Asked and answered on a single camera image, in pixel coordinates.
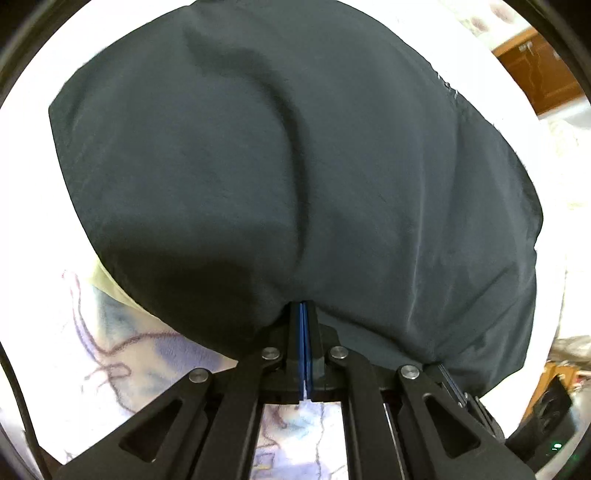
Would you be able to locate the wooden drawer cabinet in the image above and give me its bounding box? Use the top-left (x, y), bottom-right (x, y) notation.
top-left (544, 361), bottom-right (578, 393)

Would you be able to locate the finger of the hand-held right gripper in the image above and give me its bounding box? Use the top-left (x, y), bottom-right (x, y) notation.
top-left (436, 364), bottom-right (505, 441)

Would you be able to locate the brown wooden door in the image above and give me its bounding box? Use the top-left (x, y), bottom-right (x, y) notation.
top-left (492, 25), bottom-right (589, 116)

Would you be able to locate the floral panel wardrobe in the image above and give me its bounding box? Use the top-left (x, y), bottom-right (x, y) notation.
top-left (443, 0), bottom-right (527, 42)

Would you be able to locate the white lace cloth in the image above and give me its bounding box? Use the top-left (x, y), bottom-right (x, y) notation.
top-left (538, 104), bottom-right (591, 222)

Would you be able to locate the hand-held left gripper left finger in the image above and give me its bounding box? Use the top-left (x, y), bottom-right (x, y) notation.
top-left (55, 302), bottom-right (305, 480)

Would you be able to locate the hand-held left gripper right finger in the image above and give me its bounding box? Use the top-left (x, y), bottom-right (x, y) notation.
top-left (303, 302), bottom-right (536, 480)

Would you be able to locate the green and black hooded jacket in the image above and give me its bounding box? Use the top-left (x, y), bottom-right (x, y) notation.
top-left (48, 0), bottom-right (543, 393)

